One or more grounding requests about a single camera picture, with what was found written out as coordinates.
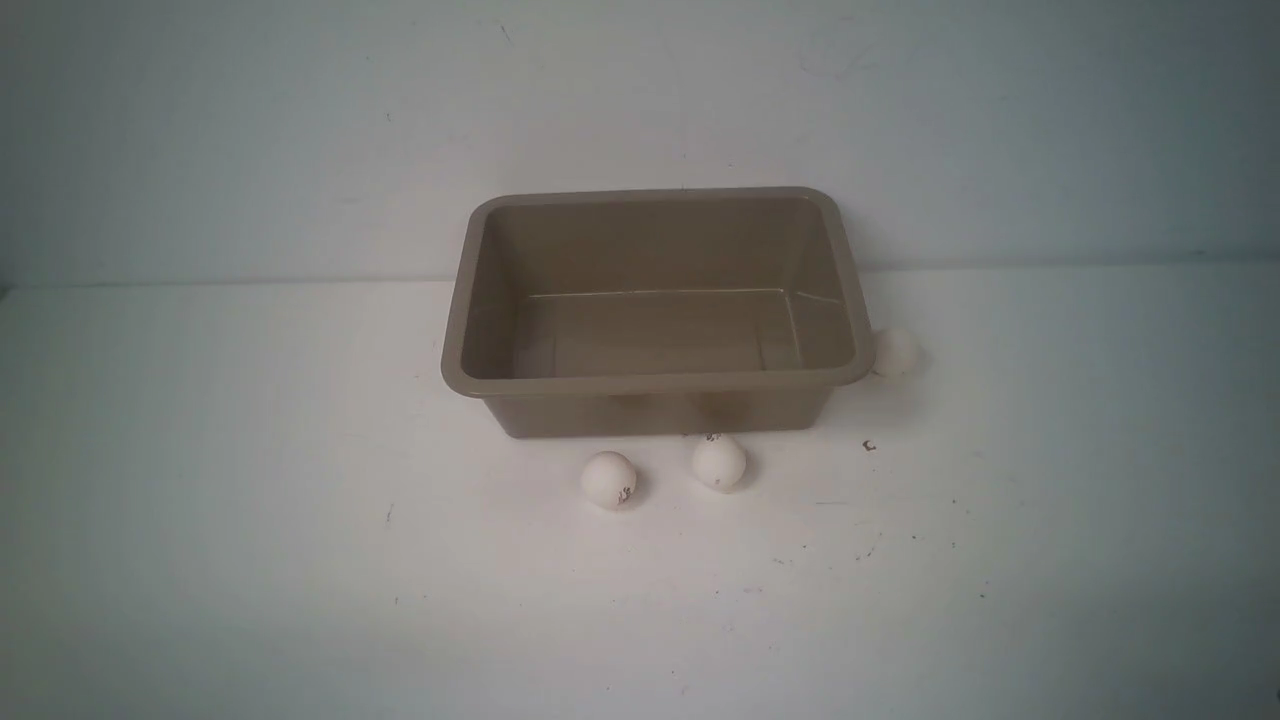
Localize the white ping-pong ball printed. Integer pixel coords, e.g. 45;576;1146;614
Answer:
579;451;639;511

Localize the tan plastic bin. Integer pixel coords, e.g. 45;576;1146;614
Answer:
442;187;876;439

